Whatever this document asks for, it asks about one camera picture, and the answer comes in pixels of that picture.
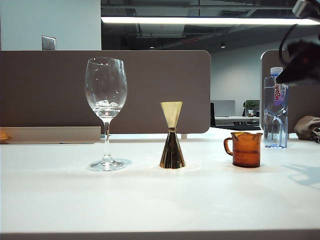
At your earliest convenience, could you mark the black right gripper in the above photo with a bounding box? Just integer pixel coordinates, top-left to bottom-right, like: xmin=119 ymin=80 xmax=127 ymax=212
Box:
xmin=275 ymin=37 xmax=320 ymax=85

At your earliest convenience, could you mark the small amber measuring cup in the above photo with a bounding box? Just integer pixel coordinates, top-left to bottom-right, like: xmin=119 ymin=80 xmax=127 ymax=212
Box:
xmin=223 ymin=131 xmax=263 ymax=169

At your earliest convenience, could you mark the gold double jigger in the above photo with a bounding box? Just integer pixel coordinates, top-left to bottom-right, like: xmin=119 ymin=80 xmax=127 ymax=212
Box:
xmin=159 ymin=101 xmax=187 ymax=169

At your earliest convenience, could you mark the clear plastic water bottle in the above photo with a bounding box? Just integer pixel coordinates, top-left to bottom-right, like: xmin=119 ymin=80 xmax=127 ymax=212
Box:
xmin=263 ymin=66 xmax=289 ymax=149

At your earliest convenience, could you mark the clear wine glass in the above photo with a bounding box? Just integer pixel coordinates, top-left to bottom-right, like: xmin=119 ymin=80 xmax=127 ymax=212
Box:
xmin=84 ymin=57 xmax=132 ymax=172

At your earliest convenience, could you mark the brown desk divider white-edged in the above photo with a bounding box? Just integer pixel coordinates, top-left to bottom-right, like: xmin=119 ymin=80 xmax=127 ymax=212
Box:
xmin=259 ymin=49 xmax=320 ymax=134

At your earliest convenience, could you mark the beige crumpled cloth bag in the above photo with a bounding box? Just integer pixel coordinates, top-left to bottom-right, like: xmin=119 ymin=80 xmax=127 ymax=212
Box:
xmin=293 ymin=115 xmax=320 ymax=144

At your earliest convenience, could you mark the small potted green plant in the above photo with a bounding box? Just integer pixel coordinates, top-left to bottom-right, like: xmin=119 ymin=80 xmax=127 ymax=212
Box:
xmin=243 ymin=100 xmax=260 ymax=118

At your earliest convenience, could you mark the white background desk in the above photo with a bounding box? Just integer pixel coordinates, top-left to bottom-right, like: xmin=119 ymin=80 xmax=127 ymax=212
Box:
xmin=214 ymin=115 xmax=261 ymax=126

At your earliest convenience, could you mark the grey background desk screen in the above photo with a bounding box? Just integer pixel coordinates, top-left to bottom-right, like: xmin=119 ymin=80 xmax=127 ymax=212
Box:
xmin=211 ymin=100 xmax=236 ymax=117

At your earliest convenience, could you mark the long ceiling strip light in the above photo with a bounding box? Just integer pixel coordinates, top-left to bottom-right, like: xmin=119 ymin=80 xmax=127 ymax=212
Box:
xmin=100 ymin=16 xmax=320 ymax=26

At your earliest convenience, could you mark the wide brown desk divider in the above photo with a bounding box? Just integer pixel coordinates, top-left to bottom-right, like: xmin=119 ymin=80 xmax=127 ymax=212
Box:
xmin=0 ymin=50 xmax=212 ymax=135

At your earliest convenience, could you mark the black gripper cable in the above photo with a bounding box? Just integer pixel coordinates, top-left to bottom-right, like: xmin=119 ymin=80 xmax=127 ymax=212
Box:
xmin=278 ymin=23 xmax=300 ymax=65

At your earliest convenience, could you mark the metal wall switch plate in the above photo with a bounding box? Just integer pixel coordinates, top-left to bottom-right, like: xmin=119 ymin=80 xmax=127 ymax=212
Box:
xmin=41 ymin=35 xmax=57 ymax=52

